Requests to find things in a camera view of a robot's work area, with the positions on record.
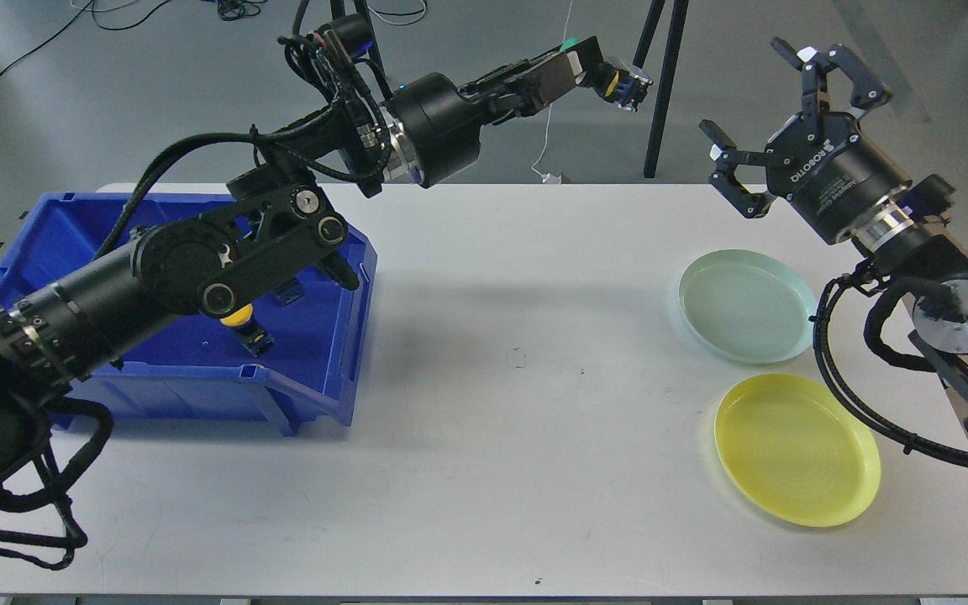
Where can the light green plate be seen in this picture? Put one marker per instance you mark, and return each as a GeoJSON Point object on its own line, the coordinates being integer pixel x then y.
{"type": "Point", "coordinates": [746, 306]}

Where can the yellow push button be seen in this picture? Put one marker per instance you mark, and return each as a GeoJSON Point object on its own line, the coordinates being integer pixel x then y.
{"type": "Point", "coordinates": [250, 332]}

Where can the blue plastic bin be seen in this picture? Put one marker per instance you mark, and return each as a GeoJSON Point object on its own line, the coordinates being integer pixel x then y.
{"type": "Point", "coordinates": [197, 369]}

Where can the yellow plate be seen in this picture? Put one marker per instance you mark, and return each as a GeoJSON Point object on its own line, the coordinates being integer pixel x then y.
{"type": "Point", "coordinates": [790, 448]}

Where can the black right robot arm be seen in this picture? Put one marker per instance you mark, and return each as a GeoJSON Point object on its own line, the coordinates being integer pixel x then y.
{"type": "Point", "coordinates": [915, 273]}

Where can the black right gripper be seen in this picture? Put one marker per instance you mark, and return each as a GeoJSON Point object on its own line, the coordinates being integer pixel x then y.
{"type": "Point", "coordinates": [841, 176]}

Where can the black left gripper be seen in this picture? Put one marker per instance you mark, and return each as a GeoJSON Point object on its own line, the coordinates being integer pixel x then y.
{"type": "Point", "coordinates": [439, 122]}

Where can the green push button in bin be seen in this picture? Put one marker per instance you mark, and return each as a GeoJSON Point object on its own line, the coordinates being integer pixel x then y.
{"type": "Point", "coordinates": [288, 292]}

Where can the black tripod leg right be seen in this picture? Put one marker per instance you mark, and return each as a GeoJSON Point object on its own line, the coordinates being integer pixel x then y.
{"type": "Point", "coordinates": [673, 46]}

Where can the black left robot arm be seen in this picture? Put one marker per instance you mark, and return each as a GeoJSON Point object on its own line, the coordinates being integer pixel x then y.
{"type": "Point", "coordinates": [279, 223]}

